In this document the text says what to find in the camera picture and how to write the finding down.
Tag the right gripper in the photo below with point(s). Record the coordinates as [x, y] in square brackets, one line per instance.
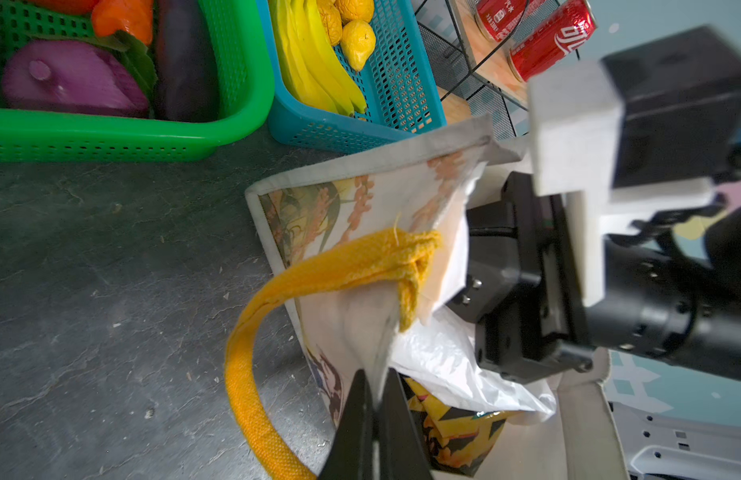
[522, 292]

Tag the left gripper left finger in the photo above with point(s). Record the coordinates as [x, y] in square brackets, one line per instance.
[351, 456]

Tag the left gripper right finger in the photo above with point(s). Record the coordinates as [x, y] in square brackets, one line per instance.
[401, 453]

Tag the yellow black snack bag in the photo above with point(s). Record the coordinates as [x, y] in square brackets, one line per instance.
[455, 440]

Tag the white plastic grocery bag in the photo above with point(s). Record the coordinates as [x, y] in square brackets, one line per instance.
[439, 354]

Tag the white canvas tote bag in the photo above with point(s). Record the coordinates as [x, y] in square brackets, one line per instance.
[366, 245]

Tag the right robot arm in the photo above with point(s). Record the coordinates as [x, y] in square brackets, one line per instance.
[613, 231]

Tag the teal plastic basket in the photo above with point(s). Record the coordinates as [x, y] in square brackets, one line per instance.
[397, 83]

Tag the left red cola can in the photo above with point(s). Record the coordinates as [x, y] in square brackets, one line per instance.
[496, 19]

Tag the red cola can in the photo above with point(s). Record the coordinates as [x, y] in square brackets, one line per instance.
[496, 19]
[563, 32]

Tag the right red cola can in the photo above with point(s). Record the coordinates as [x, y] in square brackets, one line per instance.
[563, 32]

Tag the banana bunch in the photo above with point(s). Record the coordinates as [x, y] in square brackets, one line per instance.
[314, 69]

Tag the yellow pear fruit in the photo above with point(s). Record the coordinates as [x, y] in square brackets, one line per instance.
[351, 10]

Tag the green plastic basket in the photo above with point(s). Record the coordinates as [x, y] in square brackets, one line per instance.
[244, 73]

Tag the dark purple eggplant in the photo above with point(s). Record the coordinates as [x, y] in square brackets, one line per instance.
[187, 89]

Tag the purple turnip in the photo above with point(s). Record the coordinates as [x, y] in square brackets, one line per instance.
[71, 77]

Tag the small orange carrot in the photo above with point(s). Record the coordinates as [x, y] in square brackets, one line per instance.
[134, 17]

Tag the black wire wooden shelf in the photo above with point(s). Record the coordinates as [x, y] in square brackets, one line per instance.
[471, 71]

